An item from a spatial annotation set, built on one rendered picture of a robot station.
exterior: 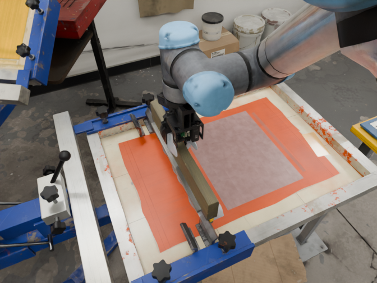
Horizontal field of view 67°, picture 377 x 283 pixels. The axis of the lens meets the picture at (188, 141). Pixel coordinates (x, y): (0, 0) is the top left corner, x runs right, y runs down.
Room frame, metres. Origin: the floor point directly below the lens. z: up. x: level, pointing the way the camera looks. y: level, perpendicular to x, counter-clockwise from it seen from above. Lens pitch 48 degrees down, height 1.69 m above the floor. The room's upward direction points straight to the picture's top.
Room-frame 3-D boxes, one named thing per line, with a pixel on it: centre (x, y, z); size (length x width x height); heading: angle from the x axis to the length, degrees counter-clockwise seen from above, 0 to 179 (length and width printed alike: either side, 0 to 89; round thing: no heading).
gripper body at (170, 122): (0.49, 0.01, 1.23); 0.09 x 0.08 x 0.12; 24
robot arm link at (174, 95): (0.50, 0.02, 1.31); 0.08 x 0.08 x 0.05
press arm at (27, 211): (0.35, 0.39, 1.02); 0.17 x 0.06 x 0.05; 114
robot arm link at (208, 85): (0.41, -0.04, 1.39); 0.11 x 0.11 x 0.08; 24
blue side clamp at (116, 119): (0.74, 0.21, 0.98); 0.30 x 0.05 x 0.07; 114
